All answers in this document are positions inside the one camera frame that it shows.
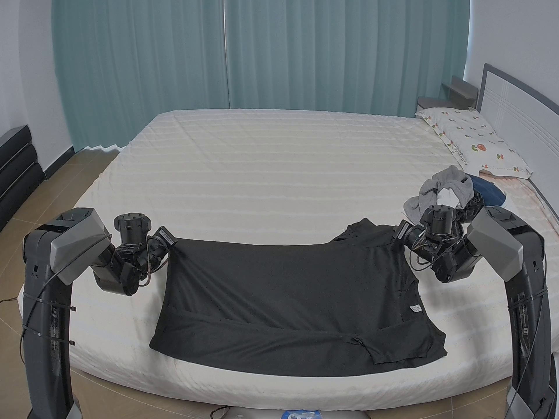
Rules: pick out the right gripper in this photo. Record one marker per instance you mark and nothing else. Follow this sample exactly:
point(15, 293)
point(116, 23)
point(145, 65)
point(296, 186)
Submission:
point(408, 234)

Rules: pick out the white printed pillow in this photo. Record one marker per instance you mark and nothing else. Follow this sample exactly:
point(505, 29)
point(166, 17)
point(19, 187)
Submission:
point(476, 142)

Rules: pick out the blue-green curtain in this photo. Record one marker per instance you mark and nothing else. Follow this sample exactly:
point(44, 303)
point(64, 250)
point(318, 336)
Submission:
point(144, 59)
point(340, 42)

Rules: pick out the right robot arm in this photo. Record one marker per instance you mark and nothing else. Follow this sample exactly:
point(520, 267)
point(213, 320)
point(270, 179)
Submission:
point(533, 321)

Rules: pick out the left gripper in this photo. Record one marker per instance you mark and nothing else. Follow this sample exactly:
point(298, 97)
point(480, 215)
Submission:
point(160, 245)

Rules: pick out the grey bedside table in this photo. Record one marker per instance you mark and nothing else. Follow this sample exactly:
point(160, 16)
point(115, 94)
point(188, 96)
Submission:
point(458, 92)

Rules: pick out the black chest of drawers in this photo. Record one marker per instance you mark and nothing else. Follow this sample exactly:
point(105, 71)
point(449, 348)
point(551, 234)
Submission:
point(17, 168)

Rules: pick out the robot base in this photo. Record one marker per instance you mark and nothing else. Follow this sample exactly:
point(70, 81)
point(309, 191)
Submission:
point(301, 413)

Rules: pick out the black T-shirt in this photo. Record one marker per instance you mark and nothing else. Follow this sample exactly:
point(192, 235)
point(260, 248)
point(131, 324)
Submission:
point(297, 295)

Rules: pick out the bed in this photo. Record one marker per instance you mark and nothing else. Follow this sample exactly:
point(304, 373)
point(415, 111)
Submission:
point(262, 168)

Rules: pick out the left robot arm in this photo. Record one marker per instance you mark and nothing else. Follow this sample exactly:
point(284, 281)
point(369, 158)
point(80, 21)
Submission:
point(48, 321)

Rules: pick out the pile of clothes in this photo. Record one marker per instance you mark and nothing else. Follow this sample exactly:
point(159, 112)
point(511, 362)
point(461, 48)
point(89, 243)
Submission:
point(441, 186)

